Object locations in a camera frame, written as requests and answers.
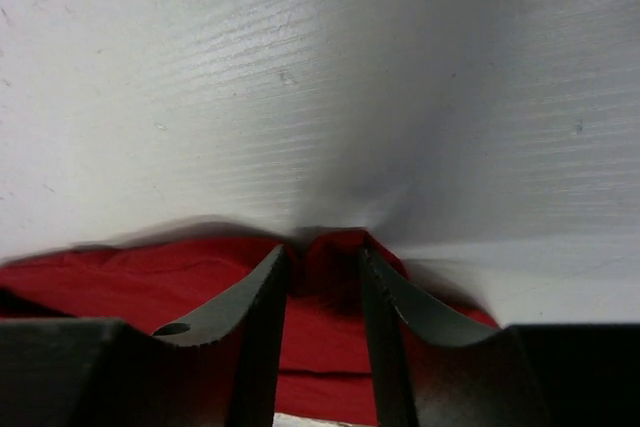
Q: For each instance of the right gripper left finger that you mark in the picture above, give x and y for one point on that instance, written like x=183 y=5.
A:
x=215 y=366

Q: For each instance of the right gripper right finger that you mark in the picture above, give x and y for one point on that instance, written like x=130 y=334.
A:
x=433 y=366

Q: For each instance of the red t shirt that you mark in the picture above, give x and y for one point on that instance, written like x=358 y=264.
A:
x=324 y=368

